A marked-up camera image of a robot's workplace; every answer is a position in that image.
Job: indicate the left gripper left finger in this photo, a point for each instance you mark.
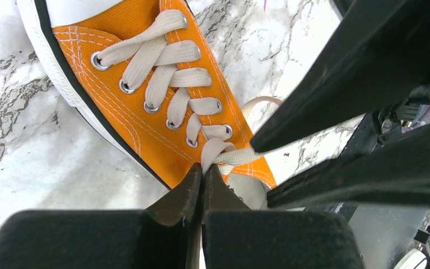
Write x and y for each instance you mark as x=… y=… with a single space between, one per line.
x=164 y=235

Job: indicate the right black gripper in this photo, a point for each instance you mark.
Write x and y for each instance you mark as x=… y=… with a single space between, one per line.
x=377 y=56

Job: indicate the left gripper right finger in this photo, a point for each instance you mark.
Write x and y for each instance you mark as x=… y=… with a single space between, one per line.
x=235 y=236

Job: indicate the orange canvas sneaker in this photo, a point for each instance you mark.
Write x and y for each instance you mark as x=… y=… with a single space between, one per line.
x=65 y=34

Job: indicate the white shoelace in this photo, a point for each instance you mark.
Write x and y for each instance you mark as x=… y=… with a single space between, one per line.
x=151 y=56

